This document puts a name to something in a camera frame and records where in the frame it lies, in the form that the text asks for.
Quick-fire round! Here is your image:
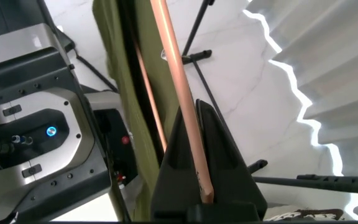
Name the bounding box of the green printed shirt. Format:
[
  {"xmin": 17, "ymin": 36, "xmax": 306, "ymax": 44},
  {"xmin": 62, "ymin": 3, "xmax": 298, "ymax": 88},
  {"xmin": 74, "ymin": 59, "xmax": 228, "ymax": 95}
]
[{"xmin": 91, "ymin": 0, "xmax": 180, "ymax": 222}]

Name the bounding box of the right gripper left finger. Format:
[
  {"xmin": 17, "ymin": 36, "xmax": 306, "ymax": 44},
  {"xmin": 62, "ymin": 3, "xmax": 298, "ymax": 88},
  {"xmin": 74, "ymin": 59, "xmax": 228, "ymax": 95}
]
[{"xmin": 150, "ymin": 105, "xmax": 204, "ymax": 222}]

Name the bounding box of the black clothes rack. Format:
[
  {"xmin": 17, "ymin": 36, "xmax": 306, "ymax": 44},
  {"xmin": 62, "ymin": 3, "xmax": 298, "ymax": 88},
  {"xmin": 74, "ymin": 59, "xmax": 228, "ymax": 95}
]
[{"xmin": 181, "ymin": 0, "xmax": 358, "ymax": 197}]

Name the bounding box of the pink clothes hanger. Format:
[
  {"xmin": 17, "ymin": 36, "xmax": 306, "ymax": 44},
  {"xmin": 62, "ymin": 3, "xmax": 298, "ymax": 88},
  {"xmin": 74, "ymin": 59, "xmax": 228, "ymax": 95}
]
[{"xmin": 132, "ymin": 0, "xmax": 214, "ymax": 205}]

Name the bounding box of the white curtain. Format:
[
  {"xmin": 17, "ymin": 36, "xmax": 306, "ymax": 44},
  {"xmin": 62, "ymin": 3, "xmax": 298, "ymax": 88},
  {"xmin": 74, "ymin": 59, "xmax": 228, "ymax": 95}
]
[{"xmin": 244, "ymin": 0, "xmax": 358, "ymax": 220}]

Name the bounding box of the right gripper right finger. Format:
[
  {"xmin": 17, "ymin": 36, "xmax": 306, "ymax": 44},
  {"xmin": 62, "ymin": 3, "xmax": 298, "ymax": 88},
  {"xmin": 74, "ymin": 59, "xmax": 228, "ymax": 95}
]
[{"xmin": 196, "ymin": 99, "xmax": 269, "ymax": 219}]

